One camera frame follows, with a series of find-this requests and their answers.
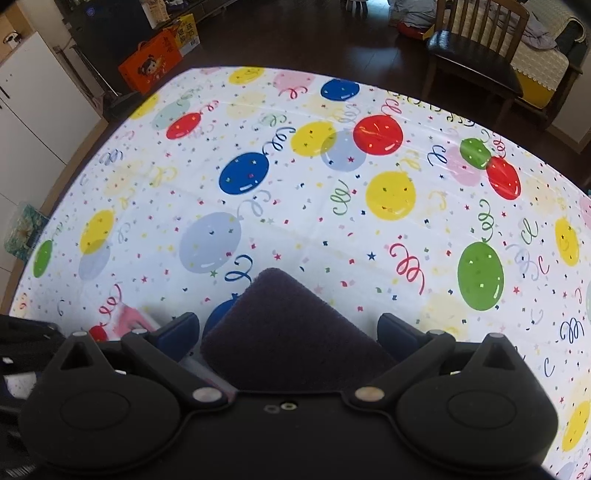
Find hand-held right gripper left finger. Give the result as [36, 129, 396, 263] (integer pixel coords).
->
[41, 311, 230, 410]

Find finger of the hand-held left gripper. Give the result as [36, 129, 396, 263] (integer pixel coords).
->
[0, 315, 66, 376]

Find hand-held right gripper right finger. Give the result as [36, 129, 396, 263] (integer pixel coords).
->
[342, 312, 533, 411]

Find dark purple towel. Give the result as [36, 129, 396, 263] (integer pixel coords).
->
[201, 268, 400, 393]

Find teal patterned box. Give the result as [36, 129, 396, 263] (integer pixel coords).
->
[4, 201, 49, 260]

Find balloon print tablecloth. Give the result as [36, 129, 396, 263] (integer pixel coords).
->
[0, 66, 591, 480]

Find white cabinet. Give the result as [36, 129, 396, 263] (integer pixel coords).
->
[0, 31, 105, 278]

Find orange gift box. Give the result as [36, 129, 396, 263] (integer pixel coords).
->
[117, 30, 184, 96]

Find wooden chair with dark seat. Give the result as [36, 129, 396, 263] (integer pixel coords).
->
[424, 0, 532, 121]

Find sofa with cream cover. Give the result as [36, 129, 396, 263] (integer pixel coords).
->
[507, 0, 585, 131]

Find yellow carton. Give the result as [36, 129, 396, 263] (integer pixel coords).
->
[173, 14, 201, 57]

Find red cushion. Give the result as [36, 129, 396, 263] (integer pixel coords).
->
[398, 21, 433, 40]

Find grey white bag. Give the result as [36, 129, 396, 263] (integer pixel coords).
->
[388, 0, 437, 28]

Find grey clothes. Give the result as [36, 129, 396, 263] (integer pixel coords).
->
[522, 11, 560, 49]

